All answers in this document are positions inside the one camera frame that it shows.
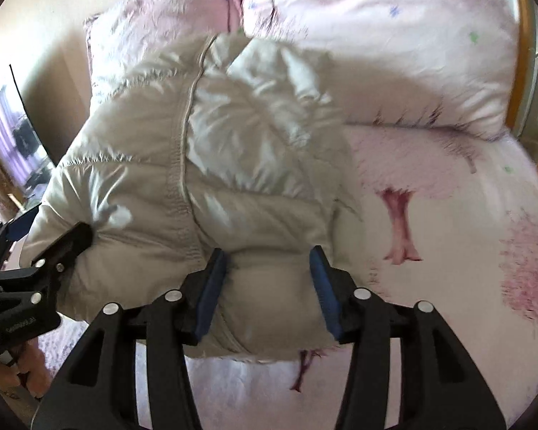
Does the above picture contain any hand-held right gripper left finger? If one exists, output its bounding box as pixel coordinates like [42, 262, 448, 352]
[31, 247, 227, 430]

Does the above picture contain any person's left hand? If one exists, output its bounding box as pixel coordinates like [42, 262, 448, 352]
[8, 339, 52, 400]

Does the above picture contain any orange wooden frame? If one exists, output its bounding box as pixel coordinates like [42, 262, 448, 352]
[506, 0, 538, 166]

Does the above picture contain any pink printed pillow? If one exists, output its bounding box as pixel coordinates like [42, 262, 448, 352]
[237, 0, 521, 140]
[84, 0, 245, 99]

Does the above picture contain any flat screen television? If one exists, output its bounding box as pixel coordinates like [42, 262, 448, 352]
[0, 63, 55, 189]

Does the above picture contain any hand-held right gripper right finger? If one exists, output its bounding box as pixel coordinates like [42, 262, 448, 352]
[309, 245, 507, 430]

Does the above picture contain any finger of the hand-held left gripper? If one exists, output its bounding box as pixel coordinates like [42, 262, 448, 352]
[0, 204, 43, 274]
[24, 221, 94, 298]

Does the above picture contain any cream puffer jacket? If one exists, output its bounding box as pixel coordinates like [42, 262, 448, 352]
[22, 31, 367, 364]

